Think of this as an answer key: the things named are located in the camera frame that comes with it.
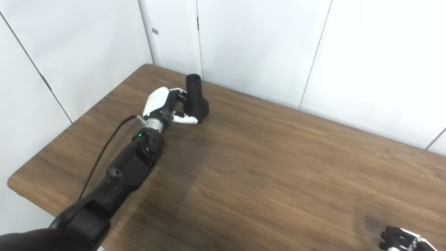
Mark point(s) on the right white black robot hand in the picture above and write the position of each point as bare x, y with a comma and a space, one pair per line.
400, 242

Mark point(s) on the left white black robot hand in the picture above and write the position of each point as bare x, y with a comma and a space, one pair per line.
156, 99

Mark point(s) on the black funnel-shaped nozzle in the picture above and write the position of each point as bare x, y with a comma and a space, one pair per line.
198, 103

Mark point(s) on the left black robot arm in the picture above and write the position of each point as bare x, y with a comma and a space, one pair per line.
118, 177

